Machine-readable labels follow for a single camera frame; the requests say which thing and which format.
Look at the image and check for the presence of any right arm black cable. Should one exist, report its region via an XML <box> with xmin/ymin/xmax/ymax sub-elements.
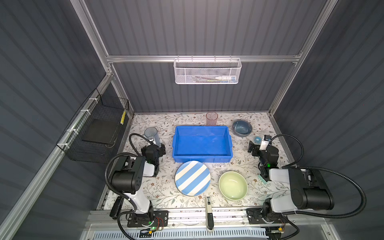
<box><xmin>270</xmin><ymin>134</ymin><xmax>368</xmax><ymax>219</ymax></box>

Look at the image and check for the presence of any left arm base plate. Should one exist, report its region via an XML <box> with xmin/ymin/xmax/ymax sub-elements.
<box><xmin>127</xmin><ymin>211</ymin><xmax>169</xmax><ymax>228</ymax></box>

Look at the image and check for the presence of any black pad in basket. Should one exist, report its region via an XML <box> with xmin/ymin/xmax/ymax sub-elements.
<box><xmin>82</xmin><ymin>119</ymin><xmax>119</xmax><ymax>145</ymax></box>

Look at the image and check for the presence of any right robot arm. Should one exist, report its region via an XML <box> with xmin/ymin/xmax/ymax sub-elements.
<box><xmin>248</xmin><ymin>134</ymin><xmax>334</xmax><ymax>223</ymax></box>

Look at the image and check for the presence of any blue white striped plate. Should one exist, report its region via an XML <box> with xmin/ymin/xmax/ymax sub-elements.
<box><xmin>175</xmin><ymin>161</ymin><xmax>211</xmax><ymax>197</ymax></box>

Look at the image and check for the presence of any yellow tag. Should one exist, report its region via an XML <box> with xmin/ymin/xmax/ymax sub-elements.
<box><xmin>120</xmin><ymin>110</ymin><xmax>126</xmax><ymax>125</ymax></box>

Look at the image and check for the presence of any black wire basket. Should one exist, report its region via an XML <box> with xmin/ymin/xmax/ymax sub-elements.
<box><xmin>57</xmin><ymin>90</ymin><xmax>130</xmax><ymax>164</ymax></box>

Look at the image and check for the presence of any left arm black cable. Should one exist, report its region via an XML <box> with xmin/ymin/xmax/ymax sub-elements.
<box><xmin>104</xmin><ymin>133</ymin><xmax>151</xmax><ymax>240</ymax></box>

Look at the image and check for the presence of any grey blue bowl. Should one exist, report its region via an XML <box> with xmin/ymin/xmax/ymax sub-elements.
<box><xmin>232</xmin><ymin>120</ymin><xmax>253</xmax><ymax>138</ymax></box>

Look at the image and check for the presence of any pink plastic cup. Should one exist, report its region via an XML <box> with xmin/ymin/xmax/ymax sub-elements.
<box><xmin>206</xmin><ymin>112</ymin><xmax>218</xmax><ymax>126</ymax></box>

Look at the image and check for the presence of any black white handheld device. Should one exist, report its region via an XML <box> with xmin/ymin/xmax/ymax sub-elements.
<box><xmin>206</xmin><ymin>197</ymin><xmax>214</xmax><ymax>232</ymax></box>

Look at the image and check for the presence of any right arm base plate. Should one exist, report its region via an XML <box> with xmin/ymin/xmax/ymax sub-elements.
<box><xmin>246</xmin><ymin>208</ymin><xmax>286</xmax><ymax>225</ymax></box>

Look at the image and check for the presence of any light green bowl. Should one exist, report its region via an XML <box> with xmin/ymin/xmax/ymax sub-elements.
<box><xmin>219</xmin><ymin>171</ymin><xmax>248</xmax><ymax>202</ymax></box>

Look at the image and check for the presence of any blue plastic bin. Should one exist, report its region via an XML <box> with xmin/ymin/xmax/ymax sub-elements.
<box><xmin>172</xmin><ymin>126</ymin><xmax>233</xmax><ymax>163</ymax></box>

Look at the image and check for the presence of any clear blue plastic cup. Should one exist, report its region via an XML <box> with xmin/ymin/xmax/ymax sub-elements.
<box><xmin>144</xmin><ymin>127</ymin><xmax>161</xmax><ymax>147</ymax></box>

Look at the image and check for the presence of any white wire mesh basket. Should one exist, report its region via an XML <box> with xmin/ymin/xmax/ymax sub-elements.
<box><xmin>173</xmin><ymin>57</ymin><xmax>242</xmax><ymax>85</ymax></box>

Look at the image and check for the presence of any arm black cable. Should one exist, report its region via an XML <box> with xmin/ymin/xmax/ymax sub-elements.
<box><xmin>104</xmin><ymin>133</ymin><xmax>151</xmax><ymax>240</ymax></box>
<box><xmin>270</xmin><ymin>134</ymin><xmax>368</xmax><ymax>219</ymax></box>

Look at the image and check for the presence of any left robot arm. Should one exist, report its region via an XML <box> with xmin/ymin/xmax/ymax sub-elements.
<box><xmin>105</xmin><ymin>144</ymin><xmax>166</xmax><ymax>218</ymax></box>

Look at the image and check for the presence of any floral table mat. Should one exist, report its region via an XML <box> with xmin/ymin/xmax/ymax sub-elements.
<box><xmin>124</xmin><ymin>113</ymin><xmax>290</xmax><ymax>209</ymax></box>

